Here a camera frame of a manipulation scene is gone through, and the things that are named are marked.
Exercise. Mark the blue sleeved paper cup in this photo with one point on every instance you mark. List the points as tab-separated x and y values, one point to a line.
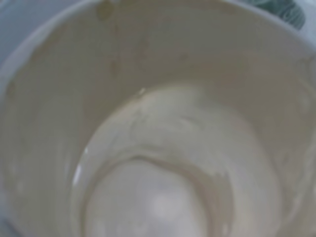
159	118

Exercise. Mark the clear green-label water bottle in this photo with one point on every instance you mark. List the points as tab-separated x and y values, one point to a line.
286	10

